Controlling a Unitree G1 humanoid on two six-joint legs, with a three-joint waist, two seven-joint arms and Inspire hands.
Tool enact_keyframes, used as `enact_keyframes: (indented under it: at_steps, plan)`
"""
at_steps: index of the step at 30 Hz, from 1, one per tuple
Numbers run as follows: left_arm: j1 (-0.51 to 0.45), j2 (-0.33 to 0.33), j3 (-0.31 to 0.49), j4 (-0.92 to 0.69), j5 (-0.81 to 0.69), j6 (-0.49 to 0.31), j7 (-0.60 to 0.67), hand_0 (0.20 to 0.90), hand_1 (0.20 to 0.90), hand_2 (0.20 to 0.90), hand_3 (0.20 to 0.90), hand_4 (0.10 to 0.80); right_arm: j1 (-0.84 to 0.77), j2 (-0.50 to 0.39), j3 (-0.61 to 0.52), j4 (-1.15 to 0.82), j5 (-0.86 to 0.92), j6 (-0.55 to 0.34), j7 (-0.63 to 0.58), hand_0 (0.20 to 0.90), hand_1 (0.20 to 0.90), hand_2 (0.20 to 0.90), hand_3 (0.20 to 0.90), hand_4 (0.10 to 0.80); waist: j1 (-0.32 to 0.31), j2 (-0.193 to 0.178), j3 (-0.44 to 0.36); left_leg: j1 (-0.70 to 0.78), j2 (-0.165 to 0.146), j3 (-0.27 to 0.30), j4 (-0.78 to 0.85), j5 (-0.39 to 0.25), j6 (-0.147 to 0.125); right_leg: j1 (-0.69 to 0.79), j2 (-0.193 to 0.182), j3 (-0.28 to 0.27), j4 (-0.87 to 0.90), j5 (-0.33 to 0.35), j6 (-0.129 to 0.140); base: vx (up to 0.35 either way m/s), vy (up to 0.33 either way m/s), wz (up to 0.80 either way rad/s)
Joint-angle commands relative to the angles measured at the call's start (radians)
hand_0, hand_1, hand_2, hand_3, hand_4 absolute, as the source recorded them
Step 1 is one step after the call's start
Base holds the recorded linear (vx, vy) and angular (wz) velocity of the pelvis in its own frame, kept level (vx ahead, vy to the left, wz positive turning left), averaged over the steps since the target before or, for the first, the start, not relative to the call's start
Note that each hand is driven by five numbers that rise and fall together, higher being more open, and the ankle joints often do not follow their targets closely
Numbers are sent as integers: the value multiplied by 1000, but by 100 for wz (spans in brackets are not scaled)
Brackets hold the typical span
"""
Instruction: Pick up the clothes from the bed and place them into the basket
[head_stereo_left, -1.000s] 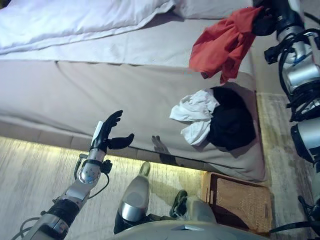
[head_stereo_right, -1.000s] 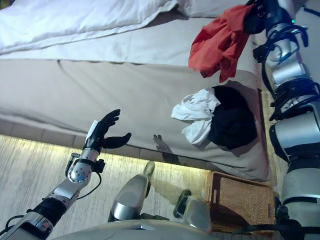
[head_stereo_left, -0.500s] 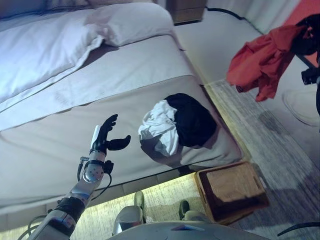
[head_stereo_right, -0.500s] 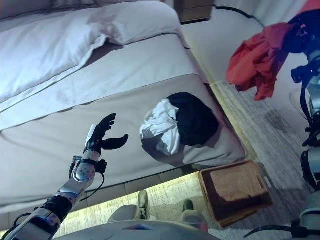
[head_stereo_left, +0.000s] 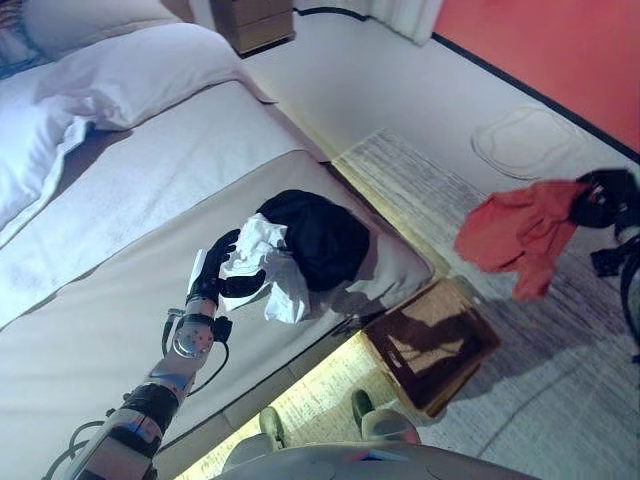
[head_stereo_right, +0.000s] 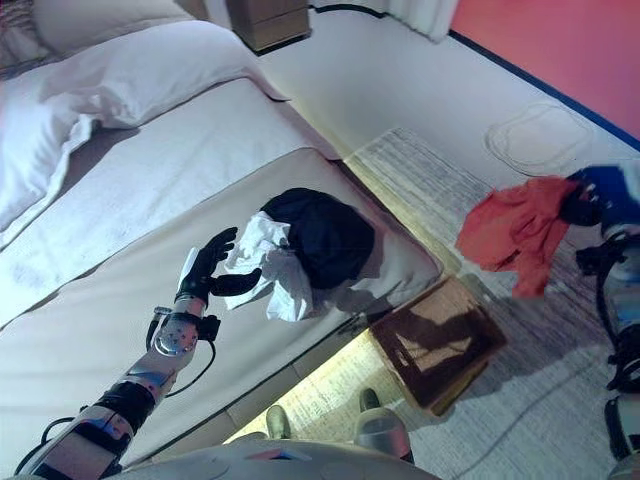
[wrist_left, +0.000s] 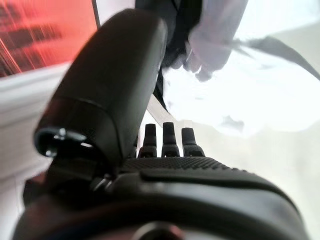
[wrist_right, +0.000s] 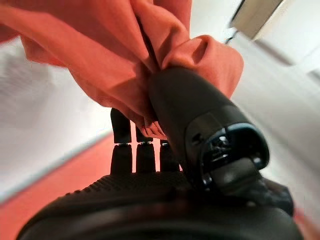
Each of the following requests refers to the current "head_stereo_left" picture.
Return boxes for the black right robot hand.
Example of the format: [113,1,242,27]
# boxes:
[569,168,639,230]

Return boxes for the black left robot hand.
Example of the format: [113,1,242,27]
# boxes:
[187,228,269,306]

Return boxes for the white garment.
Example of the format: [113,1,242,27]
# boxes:
[218,213,311,326]

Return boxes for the red garment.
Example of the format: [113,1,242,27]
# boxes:
[453,179,594,301]

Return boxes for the black garment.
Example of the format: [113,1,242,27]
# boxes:
[259,188,372,294]

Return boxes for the beige upholstered bed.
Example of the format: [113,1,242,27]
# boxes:
[0,0,436,480]

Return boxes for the white textured bed sheet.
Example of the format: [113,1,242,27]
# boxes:
[0,79,331,331]

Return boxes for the beige bed runner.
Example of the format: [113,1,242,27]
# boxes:
[0,149,436,451]

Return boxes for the brown woven basket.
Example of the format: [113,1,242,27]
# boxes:
[360,277,502,419]

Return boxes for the white cloud-shaped floor mat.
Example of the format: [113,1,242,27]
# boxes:
[471,104,584,181]

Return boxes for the robot left leg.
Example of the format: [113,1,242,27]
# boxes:
[224,405,287,467]

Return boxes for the robot leg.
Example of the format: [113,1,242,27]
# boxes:
[351,389,422,447]
[224,405,287,467]

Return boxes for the grey striped rug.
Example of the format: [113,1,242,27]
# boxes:
[174,127,640,480]

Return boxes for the white and beige duvet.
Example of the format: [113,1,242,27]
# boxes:
[0,22,279,231]

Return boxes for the robot right leg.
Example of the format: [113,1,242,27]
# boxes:
[351,389,422,447]

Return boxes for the grey robot torso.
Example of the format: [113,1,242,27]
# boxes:
[209,439,541,480]

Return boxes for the brown wooden nightstand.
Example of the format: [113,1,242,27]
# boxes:
[209,0,296,56]

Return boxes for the white pleated curtain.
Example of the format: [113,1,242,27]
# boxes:
[294,0,444,47]

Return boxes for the large beige pillow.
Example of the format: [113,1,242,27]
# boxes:
[22,0,181,57]

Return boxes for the patterned woven cushion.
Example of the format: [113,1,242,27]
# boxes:
[0,0,39,76]

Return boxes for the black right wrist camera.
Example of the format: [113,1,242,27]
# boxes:
[589,244,629,279]

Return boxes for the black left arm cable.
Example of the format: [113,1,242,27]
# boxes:
[187,339,231,399]

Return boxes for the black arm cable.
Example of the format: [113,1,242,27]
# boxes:
[618,254,640,364]
[187,339,231,399]

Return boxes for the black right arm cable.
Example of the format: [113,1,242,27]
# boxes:
[618,254,640,364]

